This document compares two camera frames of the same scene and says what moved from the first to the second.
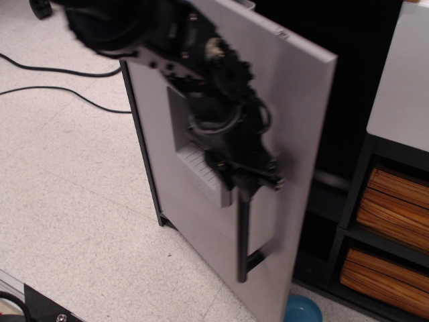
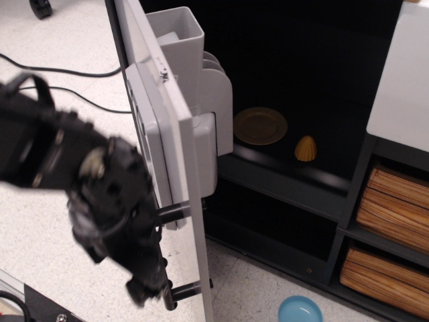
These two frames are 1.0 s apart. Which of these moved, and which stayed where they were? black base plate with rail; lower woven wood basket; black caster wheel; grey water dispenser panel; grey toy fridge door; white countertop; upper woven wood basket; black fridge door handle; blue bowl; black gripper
Moved: black gripper; black fridge door handle; grey water dispenser panel; grey toy fridge door
Stayed: black base plate with rail; lower woven wood basket; black caster wheel; upper woven wood basket; blue bowl; white countertop
